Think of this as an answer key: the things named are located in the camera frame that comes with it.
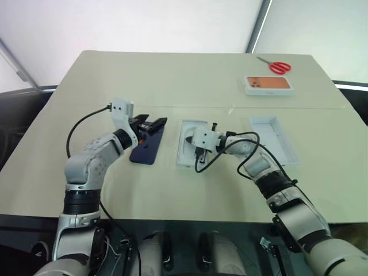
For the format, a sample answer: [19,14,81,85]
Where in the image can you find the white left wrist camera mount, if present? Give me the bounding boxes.
[110,97,139,148]

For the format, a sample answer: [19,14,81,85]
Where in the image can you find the red handled scissors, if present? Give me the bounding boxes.
[256,56,292,76]

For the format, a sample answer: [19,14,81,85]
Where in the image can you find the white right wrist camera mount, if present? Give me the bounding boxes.
[191,128,220,152]

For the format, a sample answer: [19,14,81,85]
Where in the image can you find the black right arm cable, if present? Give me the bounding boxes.
[194,131,299,188]

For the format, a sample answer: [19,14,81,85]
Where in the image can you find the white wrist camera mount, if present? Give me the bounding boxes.
[191,128,220,152]
[110,97,139,148]

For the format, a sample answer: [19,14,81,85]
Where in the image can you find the white phone box lid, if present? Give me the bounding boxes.
[249,116,301,168]

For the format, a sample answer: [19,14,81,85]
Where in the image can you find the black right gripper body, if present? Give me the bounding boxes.
[185,136,208,154]

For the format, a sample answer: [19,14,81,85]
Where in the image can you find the white box with orange print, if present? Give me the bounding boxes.
[240,75,297,97]

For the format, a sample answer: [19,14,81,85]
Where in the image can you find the dark blue phone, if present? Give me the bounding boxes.
[129,124,168,166]

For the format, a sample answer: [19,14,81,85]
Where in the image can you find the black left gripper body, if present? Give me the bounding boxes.
[128,120,154,138]

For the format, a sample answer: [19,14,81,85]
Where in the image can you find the dark window frame bar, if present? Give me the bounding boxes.
[245,0,273,54]

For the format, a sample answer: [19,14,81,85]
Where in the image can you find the grey rounded shape, black strap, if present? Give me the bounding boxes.
[198,229,251,276]
[139,229,185,276]

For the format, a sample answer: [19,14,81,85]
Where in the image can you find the white phone box base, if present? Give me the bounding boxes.
[175,119,220,171]

